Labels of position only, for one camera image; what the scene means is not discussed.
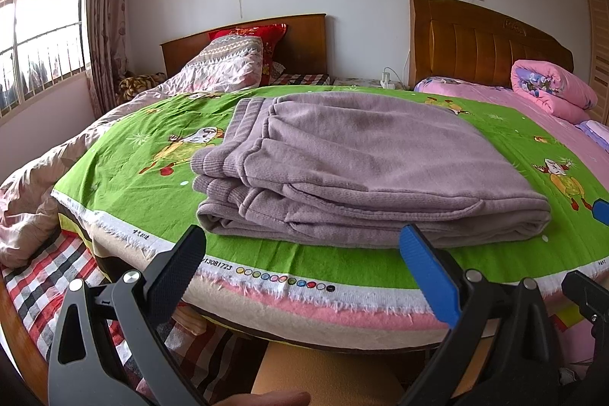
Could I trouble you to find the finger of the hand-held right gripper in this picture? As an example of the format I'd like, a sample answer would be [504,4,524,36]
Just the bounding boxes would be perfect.
[561,270,609,340]
[592,197,609,227]

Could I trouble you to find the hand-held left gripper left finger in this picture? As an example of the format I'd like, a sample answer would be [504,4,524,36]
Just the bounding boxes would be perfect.
[48,224,207,406]

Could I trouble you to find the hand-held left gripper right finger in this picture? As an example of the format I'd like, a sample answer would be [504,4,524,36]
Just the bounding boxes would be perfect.
[397,223,567,406]

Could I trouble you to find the purple pants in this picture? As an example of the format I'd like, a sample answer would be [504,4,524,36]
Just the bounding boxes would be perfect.
[190,91,553,251]

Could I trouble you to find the person's left hand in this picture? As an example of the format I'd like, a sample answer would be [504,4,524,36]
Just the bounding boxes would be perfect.
[228,391,311,406]

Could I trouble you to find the plain purple pillow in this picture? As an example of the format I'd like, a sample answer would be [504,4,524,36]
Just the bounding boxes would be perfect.
[576,119,609,145]

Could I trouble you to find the striped fleece blanket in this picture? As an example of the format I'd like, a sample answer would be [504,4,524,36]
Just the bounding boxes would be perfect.
[57,206,609,352]

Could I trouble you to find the green cartoon printed cloth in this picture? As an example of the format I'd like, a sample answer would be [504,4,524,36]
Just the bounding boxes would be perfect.
[50,85,609,312]

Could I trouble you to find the folded pink floral quilt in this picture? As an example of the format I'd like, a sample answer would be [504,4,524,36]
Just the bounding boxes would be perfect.
[510,60,599,118]

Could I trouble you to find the tan cardboard box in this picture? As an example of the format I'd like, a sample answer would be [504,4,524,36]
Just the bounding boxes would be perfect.
[251,342,405,406]

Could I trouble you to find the pink bed sheet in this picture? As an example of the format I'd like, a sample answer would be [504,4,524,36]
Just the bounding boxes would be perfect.
[414,80,609,178]

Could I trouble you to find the light wooden wardrobe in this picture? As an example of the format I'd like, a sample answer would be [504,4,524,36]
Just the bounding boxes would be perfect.
[584,0,609,126]

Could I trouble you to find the yellow brown plush blanket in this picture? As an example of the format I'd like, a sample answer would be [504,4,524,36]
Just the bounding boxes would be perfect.
[116,74,167,106]

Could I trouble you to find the purple floral pillow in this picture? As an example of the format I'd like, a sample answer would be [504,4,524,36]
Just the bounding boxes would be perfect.
[414,76,460,93]

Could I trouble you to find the floral covered nightstand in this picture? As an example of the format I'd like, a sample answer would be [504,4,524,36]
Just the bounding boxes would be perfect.
[333,77,411,91]

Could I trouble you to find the large padded wooden headboard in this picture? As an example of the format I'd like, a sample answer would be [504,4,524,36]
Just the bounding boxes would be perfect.
[409,0,575,90]

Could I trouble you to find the pink triangle patterned quilt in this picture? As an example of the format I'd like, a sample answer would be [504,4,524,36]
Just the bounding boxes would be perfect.
[0,37,265,269]

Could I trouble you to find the red embroidered pillow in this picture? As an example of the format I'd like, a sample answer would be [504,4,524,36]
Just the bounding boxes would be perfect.
[208,24,289,86]

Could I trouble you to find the small flat wooden headboard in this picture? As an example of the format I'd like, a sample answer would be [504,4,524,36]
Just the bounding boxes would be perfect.
[160,13,330,78]

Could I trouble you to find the barred window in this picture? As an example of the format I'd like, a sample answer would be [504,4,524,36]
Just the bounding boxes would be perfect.
[0,0,91,116]

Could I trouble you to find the white charger cable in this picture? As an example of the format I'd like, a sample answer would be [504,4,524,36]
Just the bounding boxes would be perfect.
[399,49,413,88]

